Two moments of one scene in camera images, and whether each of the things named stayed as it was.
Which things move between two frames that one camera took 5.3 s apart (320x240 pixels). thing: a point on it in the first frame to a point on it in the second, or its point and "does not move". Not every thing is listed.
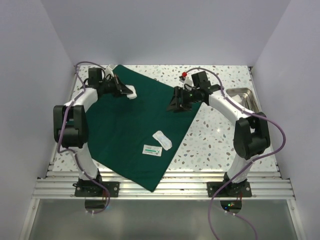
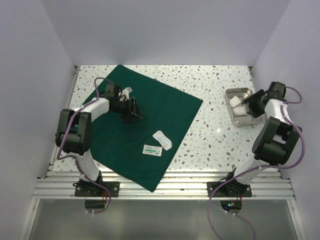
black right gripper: [179, 92] to [250, 100]
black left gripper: [120, 87] to [131, 118]
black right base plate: [241, 189] does not move
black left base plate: [90, 189] does not move
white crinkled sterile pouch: [164, 142] does not move
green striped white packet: [152, 150] does not move
